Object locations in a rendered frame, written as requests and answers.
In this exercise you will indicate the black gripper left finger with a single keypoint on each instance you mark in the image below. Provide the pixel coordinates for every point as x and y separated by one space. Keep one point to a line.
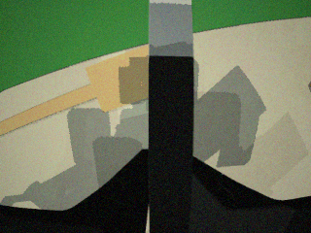
120 206

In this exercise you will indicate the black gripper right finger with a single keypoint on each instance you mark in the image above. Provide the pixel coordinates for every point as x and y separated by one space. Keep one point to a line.
220 205

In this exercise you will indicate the green putting mat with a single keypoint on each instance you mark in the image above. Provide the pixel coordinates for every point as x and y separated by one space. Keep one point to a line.
40 36

